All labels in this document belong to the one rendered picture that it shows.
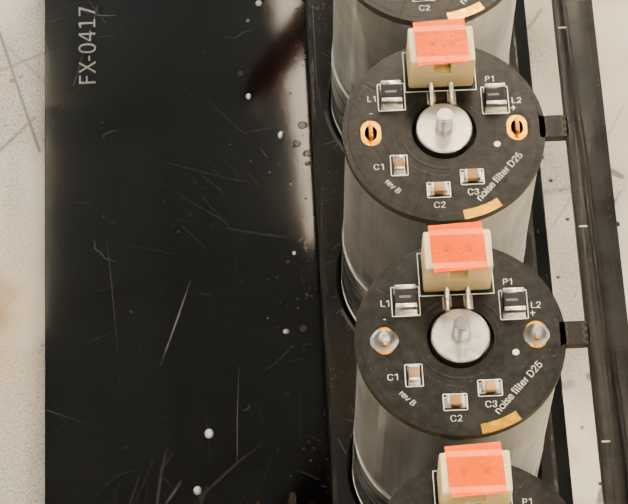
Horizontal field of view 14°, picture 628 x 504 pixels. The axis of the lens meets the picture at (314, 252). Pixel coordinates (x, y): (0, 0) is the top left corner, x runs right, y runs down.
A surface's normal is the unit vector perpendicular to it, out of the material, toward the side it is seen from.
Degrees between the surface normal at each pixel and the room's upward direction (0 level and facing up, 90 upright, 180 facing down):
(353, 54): 90
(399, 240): 90
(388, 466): 90
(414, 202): 0
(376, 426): 90
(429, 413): 0
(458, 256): 0
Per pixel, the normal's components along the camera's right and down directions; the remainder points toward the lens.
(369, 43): -0.64, 0.69
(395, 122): 0.00, -0.44
